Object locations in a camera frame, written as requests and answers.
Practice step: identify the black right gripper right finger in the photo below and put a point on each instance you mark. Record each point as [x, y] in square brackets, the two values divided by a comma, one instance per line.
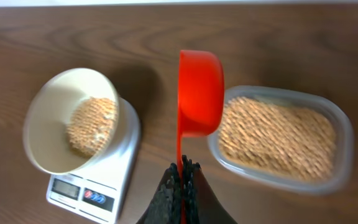
[201, 206]

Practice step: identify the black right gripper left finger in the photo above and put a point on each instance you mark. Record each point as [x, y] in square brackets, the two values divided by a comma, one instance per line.
[165, 205]

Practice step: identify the red measuring scoop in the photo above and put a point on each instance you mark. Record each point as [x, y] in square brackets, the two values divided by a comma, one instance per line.
[200, 99]

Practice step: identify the white digital kitchen scale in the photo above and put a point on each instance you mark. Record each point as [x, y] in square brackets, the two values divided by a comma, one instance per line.
[97, 192]

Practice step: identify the soybeans in bowl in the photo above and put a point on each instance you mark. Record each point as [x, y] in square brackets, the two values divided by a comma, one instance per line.
[91, 125]

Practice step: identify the cream ceramic bowl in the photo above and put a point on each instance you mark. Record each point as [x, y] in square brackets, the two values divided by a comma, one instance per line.
[44, 134]

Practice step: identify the clear plastic soybean container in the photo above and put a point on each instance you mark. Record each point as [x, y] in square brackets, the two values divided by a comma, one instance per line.
[287, 139]

